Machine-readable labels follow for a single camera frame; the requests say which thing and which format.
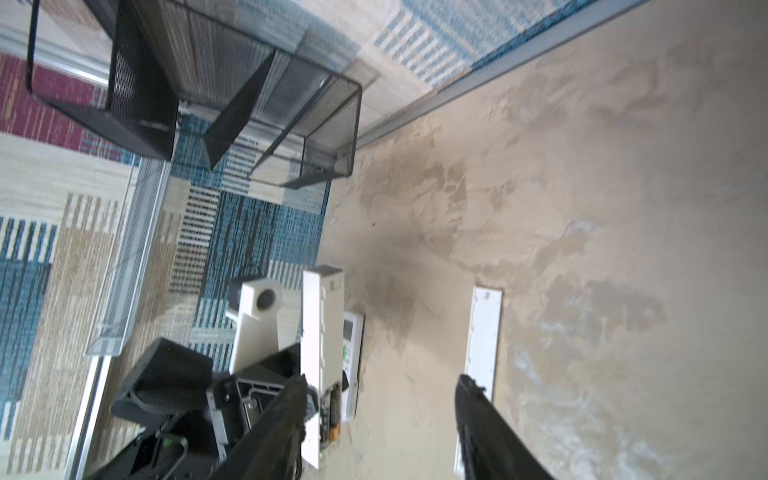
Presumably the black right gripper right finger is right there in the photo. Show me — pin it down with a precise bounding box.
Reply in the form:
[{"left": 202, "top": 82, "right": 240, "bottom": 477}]
[{"left": 455, "top": 374, "right": 553, "bottom": 480}]

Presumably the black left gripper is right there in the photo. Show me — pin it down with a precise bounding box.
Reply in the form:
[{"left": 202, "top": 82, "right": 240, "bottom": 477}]
[{"left": 90, "top": 337, "right": 301, "bottom": 479}]

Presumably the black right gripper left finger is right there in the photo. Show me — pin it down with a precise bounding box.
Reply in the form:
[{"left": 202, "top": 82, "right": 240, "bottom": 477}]
[{"left": 209, "top": 375, "right": 308, "bottom": 480}]

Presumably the white battery cover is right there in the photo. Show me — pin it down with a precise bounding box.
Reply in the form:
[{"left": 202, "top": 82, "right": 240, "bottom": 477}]
[{"left": 453, "top": 286, "right": 504, "bottom": 478}]

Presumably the long white remote control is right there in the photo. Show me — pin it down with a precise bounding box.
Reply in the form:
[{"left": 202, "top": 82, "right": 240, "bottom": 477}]
[{"left": 301, "top": 265, "right": 344, "bottom": 470}]

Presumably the white air conditioner remote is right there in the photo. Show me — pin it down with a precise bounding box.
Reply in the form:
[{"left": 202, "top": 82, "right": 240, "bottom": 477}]
[{"left": 341, "top": 312, "right": 365, "bottom": 423}]

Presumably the white wire mesh basket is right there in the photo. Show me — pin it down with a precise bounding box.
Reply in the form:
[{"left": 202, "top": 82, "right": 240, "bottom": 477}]
[{"left": 84, "top": 159, "right": 171, "bottom": 357}]

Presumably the black wire mesh shelf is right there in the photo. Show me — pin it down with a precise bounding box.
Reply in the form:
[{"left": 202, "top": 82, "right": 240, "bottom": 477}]
[{"left": 26, "top": 1, "right": 362, "bottom": 190}]

